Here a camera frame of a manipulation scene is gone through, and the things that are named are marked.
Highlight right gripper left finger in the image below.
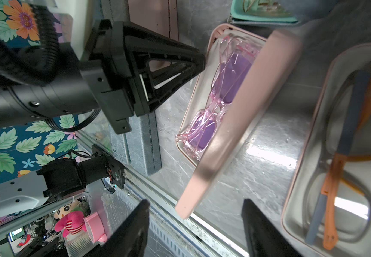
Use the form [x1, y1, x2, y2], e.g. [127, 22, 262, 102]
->
[84, 200, 150, 257]

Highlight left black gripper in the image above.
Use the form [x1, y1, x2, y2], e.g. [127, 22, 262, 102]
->
[80, 20, 206, 134]

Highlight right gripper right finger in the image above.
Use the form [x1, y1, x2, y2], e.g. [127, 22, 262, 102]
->
[241, 199, 300, 257]

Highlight green case with olive glasses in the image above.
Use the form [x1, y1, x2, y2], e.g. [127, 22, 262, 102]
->
[227, 0, 299, 26]

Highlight pink case with brown glasses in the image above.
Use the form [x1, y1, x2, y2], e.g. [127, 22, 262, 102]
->
[128, 0, 179, 41]

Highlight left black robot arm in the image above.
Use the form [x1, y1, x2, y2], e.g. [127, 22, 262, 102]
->
[0, 1, 206, 134]

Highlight orange blue framed glasses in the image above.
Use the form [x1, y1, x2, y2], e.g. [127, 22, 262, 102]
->
[305, 70, 371, 250]

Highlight pink plush doll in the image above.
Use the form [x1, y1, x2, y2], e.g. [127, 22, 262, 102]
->
[54, 200, 90, 239]

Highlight purple pink sunglasses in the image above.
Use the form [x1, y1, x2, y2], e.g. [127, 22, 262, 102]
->
[175, 34, 262, 163]

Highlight aluminium front rail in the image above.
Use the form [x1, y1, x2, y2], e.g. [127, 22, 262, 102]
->
[76, 131, 250, 257]

